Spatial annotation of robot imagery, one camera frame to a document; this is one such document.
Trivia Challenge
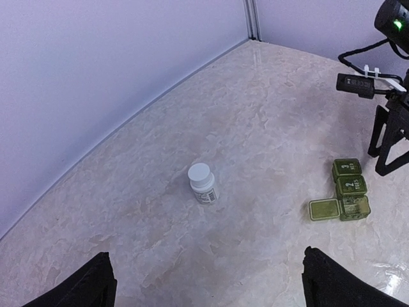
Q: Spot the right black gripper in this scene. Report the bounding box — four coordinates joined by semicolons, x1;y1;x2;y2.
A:
366;68;409;177

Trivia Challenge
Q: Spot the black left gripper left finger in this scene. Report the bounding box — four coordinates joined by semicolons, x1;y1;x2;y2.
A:
26;252;117;307

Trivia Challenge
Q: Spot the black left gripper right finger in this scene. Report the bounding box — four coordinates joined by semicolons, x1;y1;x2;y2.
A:
302;246;407;306

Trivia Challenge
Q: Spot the white pill bottle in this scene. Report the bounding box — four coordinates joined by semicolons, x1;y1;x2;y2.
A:
187;162;219;205

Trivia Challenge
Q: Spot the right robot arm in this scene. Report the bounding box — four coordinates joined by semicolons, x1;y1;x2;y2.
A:
302;1;408;306

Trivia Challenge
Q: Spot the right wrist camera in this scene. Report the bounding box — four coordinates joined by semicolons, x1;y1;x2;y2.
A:
335;65;406;99

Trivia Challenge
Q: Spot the right aluminium frame post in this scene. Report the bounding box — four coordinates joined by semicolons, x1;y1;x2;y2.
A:
243;0;262;42

